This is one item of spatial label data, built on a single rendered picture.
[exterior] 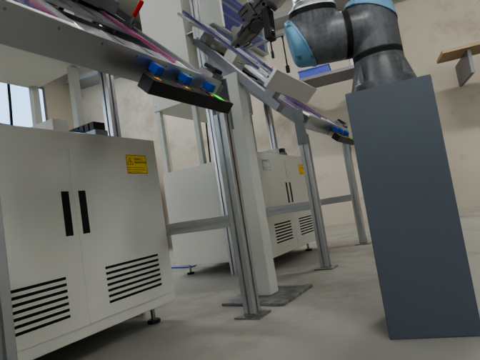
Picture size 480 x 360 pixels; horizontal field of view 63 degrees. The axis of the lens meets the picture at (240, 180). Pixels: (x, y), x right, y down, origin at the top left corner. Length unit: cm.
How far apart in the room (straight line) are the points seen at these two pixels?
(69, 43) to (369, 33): 65
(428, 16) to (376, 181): 410
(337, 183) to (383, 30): 361
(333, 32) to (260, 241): 77
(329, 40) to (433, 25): 393
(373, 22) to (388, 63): 10
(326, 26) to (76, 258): 86
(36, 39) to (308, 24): 58
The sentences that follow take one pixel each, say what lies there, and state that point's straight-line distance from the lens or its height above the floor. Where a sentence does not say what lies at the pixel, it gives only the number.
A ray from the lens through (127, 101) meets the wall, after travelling 563.
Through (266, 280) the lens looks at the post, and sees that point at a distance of 145.
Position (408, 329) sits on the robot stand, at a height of 2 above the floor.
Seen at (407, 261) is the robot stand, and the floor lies 16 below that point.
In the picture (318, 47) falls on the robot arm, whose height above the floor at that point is 68.
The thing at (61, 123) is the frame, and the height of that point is 65.
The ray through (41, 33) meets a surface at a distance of 85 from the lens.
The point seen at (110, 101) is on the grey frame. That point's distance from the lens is 161.
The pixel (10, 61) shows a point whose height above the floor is 100.
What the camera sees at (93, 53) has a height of 70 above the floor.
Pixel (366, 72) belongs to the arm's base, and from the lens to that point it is 98.
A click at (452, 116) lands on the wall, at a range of 466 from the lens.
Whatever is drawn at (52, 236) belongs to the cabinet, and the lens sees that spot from 111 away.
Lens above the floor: 32
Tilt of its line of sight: 5 degrees up
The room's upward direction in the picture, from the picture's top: 9 degrees counter-clockwise
